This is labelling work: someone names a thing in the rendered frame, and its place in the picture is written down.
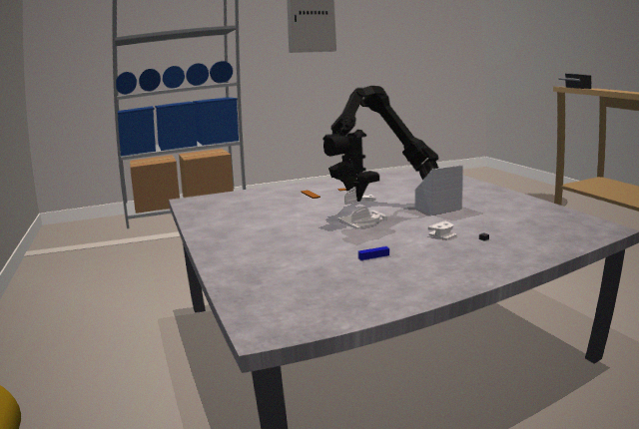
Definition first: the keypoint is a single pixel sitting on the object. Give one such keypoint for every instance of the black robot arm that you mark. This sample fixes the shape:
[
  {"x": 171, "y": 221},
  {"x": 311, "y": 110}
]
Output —
[{"x": 341, "y": 142}]

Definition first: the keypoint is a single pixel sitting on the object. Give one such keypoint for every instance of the brown flat rectangular plate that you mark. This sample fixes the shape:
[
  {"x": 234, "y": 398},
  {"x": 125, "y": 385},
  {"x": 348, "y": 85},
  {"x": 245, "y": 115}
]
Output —
[{"x": 310, "y": 194}]

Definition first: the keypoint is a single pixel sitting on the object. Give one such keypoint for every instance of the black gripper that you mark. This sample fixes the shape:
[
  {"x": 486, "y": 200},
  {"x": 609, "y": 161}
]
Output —
[{"x": 361, "y": 179}]

